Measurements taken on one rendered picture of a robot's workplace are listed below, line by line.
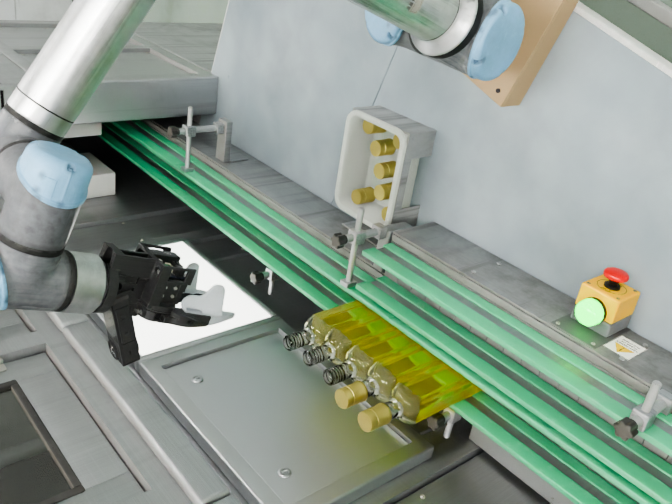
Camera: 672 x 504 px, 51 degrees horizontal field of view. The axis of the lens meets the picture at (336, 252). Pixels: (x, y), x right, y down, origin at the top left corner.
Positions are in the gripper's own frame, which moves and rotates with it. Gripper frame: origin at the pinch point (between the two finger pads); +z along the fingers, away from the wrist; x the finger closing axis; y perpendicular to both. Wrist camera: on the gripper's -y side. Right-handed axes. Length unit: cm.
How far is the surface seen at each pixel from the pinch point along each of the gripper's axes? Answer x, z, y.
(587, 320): -32, 45, 19
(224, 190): 62, 43, 2
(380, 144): 24, 46, 29
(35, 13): 371, 111, 2
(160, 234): 81, 44, -19
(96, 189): 107, 37, -18
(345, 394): -12.2, 22.0, -7.3
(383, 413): -18.4, 24.8, -6.8
